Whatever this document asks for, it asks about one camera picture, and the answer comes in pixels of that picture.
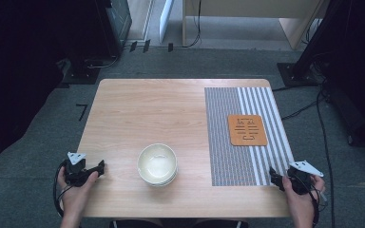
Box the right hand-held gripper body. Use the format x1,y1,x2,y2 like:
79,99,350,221
286,160,325,196

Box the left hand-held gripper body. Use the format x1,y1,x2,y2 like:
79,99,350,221
64,151,100,187

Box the cream ceramic bowl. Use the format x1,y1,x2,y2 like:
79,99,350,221
142,158,179,187
136,142,178,183

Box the person's right hand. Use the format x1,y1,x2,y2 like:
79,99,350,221
281,174,327,221

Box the person's left hand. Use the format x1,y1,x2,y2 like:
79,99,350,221
56,166,100,220

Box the grey striped placemat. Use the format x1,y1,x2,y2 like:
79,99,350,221
203,86,296,187

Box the brown wooden trivet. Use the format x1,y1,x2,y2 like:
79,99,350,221
227,114,269,147

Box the black tape corner mark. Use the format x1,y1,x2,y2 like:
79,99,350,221
75,103,89,123

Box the black stand base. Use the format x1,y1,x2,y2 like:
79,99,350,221
60,57,102,86

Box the black stand with base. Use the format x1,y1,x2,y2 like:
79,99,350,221
277,0,345,88

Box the dark curtain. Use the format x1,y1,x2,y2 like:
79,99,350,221
0,0,77,183

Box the dark glass cabinet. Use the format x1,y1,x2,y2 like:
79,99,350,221
95,0,133,59

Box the white board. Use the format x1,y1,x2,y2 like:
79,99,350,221
158,0,175,44

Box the light wooden desk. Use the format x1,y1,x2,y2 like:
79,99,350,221
182,0,327,50

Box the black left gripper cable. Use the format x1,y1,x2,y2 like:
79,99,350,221
52,161,74,219

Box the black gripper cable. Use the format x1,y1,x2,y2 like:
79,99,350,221
308,181,329,228
52,161,74,219

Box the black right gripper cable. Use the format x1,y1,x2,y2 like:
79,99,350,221
308,181,329,228

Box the long black floor cable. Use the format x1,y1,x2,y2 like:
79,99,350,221
315,89,336,228

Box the grey floor cable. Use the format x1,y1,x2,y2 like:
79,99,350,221
86,54,121,70

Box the hanging black cable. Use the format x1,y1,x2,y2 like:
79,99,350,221
183,0,202,49

